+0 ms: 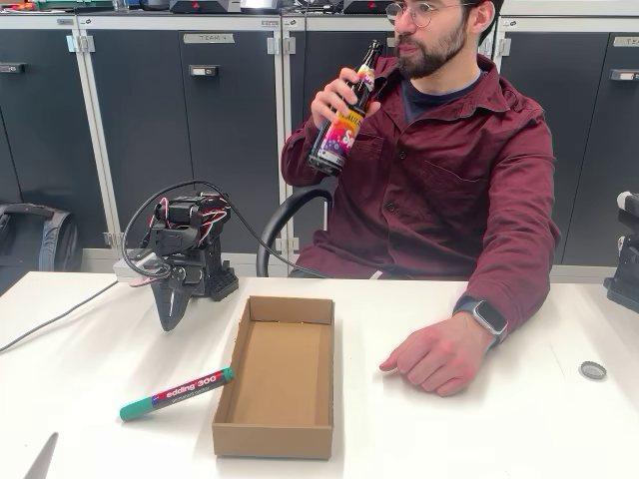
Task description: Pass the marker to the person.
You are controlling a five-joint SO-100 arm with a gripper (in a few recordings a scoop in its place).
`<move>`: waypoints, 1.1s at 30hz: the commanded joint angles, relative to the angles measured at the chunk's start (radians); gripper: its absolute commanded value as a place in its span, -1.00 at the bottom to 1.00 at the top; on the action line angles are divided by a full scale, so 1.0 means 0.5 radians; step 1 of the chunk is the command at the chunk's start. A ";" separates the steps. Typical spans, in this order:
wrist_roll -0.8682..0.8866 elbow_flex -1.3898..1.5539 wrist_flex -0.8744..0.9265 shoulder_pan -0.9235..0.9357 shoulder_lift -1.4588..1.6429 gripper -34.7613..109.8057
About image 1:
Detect green permanent marker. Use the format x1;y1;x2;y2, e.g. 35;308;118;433
118;366;236;423

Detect brown glass soda bottle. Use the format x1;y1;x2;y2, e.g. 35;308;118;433
308;39;384;177

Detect person's left forearm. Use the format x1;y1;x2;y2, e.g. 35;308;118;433
461;209;563;320

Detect person's right forearm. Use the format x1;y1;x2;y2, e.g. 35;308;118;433
281;107;360;194

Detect person's right hand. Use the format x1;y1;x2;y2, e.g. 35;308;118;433
310;64;380;136

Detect person's left hand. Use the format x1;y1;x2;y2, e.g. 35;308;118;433
378;311;495;398

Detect open cardboard box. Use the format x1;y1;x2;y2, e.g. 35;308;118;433
211;294;335;460

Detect grey black backpack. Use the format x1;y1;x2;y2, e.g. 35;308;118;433
0;202;84;295

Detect grey flat object edge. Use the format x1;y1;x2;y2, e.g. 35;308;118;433
22;431;60;479

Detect black device with red triangle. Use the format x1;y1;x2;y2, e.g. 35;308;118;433
342;0;395;15
169;0;242;15

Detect man in maroon shirt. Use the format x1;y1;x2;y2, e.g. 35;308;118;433
281;0;563;320

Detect green box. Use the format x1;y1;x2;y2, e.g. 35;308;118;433
34;0;114;12

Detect silver smartwatch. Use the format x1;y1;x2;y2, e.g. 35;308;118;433
453;293;509;345

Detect metal bottle cap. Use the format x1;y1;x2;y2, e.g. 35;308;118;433
578;360;609;382

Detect silver camera box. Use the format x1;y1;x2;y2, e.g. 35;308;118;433
113;250;174;289

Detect black power cable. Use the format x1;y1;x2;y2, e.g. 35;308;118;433
0;278;121;353

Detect round wire-rim glasses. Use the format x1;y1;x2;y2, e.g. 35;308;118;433
384;1;475;29

